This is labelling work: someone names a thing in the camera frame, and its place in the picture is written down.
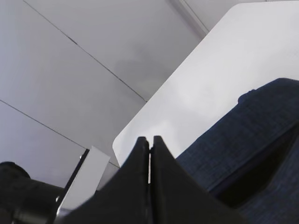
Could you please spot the navy blue lunch bag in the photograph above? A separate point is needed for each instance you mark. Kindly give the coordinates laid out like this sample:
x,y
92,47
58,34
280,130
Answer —
x,y
248,162

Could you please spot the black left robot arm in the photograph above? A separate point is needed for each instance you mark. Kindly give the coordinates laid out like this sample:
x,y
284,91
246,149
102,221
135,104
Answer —
x,y
24,200

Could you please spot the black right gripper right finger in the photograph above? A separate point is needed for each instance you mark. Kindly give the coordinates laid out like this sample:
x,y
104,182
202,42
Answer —
x,y
177,199

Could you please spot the white table leg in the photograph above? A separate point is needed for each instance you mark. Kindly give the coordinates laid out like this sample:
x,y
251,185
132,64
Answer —
x,y
92,172

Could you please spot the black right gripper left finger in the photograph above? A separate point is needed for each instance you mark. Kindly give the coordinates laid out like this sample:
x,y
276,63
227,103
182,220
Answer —
x,y
124,199

